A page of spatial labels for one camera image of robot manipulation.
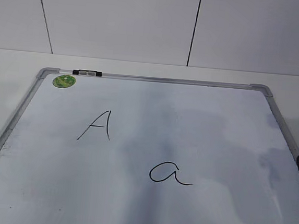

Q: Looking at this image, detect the black and silver board clip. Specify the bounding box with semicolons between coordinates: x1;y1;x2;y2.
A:
72;69;102;77

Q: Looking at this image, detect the round green sticker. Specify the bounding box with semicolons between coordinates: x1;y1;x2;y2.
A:
52;75;76;89

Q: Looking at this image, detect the white board with grey frame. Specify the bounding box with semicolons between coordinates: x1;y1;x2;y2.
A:
0;68;299;224

